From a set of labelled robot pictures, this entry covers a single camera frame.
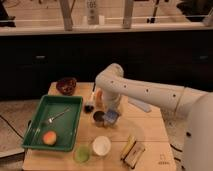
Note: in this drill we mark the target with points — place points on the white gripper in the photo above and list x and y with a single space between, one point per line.
111 101

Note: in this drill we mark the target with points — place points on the blue sponge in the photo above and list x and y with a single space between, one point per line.
110 117

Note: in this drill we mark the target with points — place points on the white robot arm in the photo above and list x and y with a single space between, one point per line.
195 104

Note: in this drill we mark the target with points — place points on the small metal cup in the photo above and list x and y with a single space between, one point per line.
98 118

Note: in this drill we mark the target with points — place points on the white cup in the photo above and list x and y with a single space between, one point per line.
101 146

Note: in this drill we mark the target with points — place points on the green cup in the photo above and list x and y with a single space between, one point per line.
82 154

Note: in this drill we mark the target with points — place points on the orange bowl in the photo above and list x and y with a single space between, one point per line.
99 101

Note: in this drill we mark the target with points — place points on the light blue cloth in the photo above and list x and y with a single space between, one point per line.
140 104

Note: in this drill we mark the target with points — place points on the metal fork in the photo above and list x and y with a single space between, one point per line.
51 119

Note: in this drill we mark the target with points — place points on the dark brown bowl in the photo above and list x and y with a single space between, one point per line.
66 86

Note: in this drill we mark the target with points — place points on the yellow black box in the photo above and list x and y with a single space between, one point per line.
132 152

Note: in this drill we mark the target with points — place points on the green plastic tray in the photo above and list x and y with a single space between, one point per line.
56 113

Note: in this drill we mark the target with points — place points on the orange peach fruit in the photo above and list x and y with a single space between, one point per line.
49 138

